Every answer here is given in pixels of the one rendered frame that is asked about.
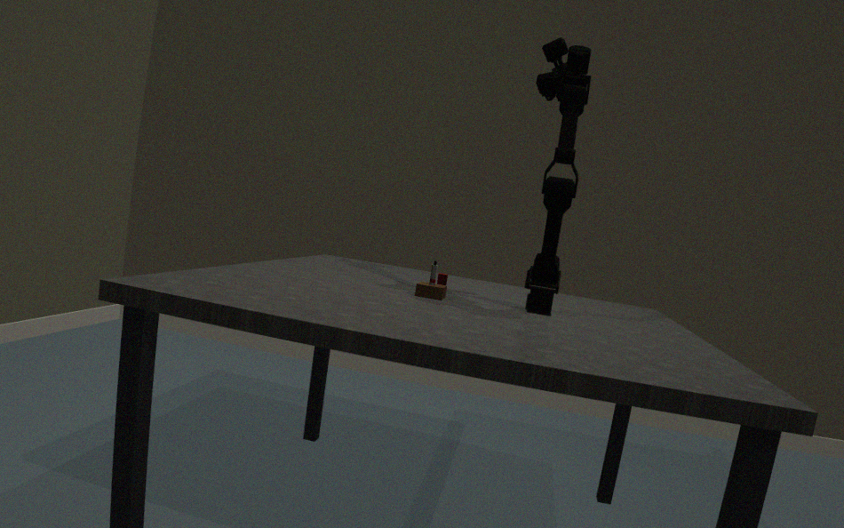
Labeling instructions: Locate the brown wooden block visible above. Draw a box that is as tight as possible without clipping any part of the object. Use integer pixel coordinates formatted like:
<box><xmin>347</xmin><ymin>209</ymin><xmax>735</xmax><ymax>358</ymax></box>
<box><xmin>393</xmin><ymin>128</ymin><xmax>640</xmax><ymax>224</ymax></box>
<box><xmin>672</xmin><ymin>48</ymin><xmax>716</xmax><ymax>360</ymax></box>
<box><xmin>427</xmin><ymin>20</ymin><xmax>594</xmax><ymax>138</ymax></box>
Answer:
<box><xmin>415</xmin><ymin>282</ymin><xmax>447</xmax><ymax>300</ymax></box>

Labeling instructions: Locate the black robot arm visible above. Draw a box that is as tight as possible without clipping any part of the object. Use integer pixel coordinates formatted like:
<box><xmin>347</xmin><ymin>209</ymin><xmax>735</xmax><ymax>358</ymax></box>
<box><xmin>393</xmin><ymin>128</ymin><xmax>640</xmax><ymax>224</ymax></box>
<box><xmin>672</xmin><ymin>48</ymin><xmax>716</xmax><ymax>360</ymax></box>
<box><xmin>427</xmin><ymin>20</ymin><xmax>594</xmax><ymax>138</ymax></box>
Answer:
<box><xmin>524</xmin><ymin>45</ymin><xmax>592</xmax><ymax>316</ymax></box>

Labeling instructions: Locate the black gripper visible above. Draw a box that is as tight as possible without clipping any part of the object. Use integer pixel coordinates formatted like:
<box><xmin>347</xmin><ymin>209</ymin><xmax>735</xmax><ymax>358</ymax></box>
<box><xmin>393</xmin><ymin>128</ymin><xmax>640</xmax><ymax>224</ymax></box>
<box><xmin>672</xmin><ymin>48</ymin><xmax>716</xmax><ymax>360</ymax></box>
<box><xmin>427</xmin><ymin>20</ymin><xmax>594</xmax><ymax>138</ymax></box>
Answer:
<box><xmin>542</xmin><ymin>37</ymin><xmax>569</xmax><ymax>79</ymax></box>

